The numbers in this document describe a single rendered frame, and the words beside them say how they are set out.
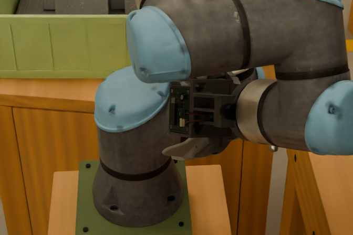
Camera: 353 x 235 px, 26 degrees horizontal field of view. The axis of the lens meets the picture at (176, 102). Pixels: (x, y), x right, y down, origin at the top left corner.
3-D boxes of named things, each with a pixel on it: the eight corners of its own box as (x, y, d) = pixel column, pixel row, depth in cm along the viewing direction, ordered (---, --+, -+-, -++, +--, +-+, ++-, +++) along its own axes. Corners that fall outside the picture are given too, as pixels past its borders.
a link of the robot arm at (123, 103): (92, 133, 126) (84, 65, 118) (170, 119, 129) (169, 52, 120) (105, 181, 117) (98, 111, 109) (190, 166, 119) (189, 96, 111)
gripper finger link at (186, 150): (143, 157, 103) (174, 120, 97) (179, 155, 106) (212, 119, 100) (149, 177, 102) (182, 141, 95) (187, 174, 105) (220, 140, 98)
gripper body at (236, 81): (165, 75, 95) (224, 77, 85) (221, 76, 100) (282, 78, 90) (164, 136, 95) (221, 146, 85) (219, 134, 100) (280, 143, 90)
